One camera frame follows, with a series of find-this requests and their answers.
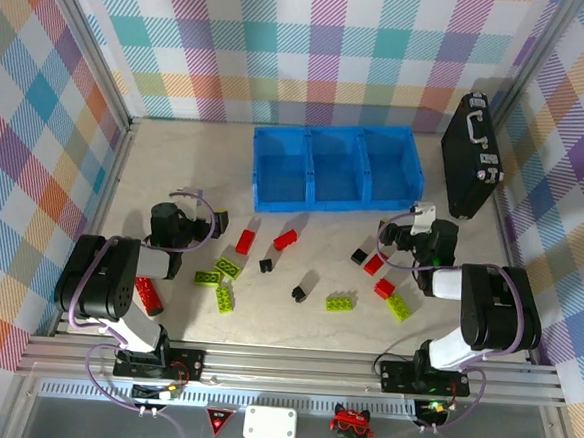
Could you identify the long red perforated beam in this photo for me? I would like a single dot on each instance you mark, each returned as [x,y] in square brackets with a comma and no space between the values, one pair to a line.
[150,299]

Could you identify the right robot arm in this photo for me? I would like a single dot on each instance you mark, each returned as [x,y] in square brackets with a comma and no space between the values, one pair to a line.
[496,308]

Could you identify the black briefcase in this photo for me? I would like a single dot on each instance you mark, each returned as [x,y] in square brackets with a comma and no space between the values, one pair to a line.
[468,166]

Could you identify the aluminium frame post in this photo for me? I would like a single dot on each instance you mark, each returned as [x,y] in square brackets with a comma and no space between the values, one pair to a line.
[533,63]
[91,39]

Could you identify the slotted metal strip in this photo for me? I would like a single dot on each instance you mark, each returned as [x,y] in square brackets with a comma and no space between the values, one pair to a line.
[259,402]

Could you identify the green lego brick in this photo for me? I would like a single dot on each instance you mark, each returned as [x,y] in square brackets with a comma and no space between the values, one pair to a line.
[207,278]
[340,303]
[399,308]
[224,300]
[228,268]

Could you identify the black controller board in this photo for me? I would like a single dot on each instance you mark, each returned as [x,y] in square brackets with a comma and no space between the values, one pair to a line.
[152,393]
[431,411]

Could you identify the aluminium frame rail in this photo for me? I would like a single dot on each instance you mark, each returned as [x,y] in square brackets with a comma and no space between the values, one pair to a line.
[286,366]

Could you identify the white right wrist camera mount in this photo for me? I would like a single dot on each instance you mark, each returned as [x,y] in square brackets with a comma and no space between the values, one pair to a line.
[422,219]

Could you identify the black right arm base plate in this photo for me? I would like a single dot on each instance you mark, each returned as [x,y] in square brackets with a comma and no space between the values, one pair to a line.
[393,376]

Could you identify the blue three-compartment bin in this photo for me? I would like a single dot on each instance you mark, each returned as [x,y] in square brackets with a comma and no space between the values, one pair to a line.
[333,204]

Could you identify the white plastic box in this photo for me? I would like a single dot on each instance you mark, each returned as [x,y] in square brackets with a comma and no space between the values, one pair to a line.
[270,424]

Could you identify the tall red lego brick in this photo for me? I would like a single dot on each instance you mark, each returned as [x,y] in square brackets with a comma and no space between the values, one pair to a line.
[245,242]

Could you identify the black cat toy red glasses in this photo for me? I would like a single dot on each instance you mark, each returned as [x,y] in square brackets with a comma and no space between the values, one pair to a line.
[352,424]

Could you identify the small black lego brick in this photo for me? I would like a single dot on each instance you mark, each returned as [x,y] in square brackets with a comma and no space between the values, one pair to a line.
[298,293]
[265,265]
[358,256]

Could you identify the aluminium side rail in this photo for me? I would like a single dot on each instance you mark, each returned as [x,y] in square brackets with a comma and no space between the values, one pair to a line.
[109,191]

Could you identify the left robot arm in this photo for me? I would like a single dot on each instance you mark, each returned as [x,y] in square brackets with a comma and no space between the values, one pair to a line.
[97,275]

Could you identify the red triangle emblem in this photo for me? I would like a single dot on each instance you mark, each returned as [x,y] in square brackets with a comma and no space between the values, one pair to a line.
[219,419]

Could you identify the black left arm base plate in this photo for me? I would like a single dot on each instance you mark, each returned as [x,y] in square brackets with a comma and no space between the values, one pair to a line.
[186,364]

